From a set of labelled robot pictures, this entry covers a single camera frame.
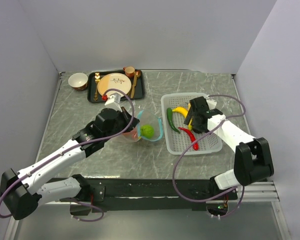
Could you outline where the black serving tray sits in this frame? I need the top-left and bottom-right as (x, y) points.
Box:
(87, 70), (145, 103)

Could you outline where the gold fork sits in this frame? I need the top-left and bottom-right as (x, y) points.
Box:
(93, 72), (101, 101)

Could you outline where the yellow toy banana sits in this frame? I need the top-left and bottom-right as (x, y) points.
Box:
(172, 106), (193, 131)

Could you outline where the orange cup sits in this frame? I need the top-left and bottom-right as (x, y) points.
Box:
(123, 66), (136, 78)

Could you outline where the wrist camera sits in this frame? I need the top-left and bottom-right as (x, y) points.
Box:
(205, 96), (217, 110)
(104, 92), (121, 111)

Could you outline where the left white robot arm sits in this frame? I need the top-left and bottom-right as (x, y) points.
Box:
(0, 107), (140, 220)

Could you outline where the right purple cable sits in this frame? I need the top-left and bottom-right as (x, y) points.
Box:
(171, 94), (247, 219)

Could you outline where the green toy fruit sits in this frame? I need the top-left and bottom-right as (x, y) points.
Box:
(140, 124), (155, 139)

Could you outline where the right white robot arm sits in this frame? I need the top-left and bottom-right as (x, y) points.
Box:
(184, 96), (274, 199)

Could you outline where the clear zip top bag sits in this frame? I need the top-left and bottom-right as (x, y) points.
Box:
(112, 110), (164, 143)

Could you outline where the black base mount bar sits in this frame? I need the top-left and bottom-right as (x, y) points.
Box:
(59, 174), (241, 217)

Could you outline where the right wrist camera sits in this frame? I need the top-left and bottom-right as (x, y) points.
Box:
(205, 96), (217, 110)

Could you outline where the green chili pepper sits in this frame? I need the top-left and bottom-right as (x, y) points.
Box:
(166, 107), (180, 134)

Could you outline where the orange and cream plate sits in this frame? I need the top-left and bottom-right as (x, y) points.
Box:
(97, 73), (132, 96)

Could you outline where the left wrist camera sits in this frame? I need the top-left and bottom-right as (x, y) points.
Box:
(104, 92), (121, 111)

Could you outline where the gold spoon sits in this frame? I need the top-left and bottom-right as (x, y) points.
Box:
(135, 70), (142, 78)

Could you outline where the white and red bowl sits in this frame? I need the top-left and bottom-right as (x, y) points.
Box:
(68, 72), (88, 92)

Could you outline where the red chili pepper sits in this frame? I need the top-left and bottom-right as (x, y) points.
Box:
(178, 127), (199, 151)

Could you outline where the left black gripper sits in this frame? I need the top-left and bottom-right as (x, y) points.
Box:
(103, 106), (140, 141)

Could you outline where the gold knife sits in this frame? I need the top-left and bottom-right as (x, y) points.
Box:
(130, 71), (138, 99)

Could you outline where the white plastic basket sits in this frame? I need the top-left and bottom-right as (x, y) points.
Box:
(160, 92), (223, 155)

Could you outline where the orange toy pumpkin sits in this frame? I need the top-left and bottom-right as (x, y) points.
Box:
(125, 129), (140, 142)

